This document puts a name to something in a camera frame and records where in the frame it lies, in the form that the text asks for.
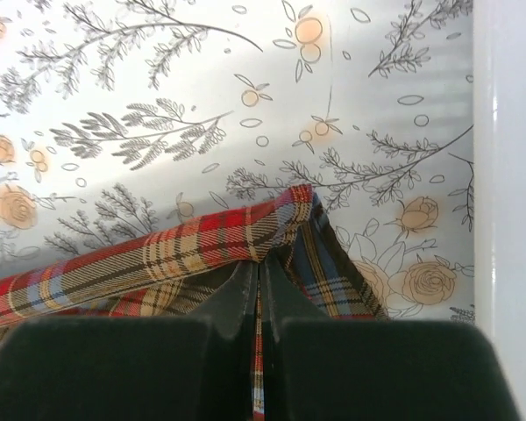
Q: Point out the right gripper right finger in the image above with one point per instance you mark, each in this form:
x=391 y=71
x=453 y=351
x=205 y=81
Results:
x=322 y=368

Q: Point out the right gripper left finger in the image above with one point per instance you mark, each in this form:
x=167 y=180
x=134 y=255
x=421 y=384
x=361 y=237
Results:
x=192 y=367

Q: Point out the floral patterned table mat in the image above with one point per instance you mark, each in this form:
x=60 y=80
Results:
x=120 y=118

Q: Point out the red plaid long sleeve shirt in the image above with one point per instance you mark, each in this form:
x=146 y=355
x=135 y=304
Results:
x=164 y=273

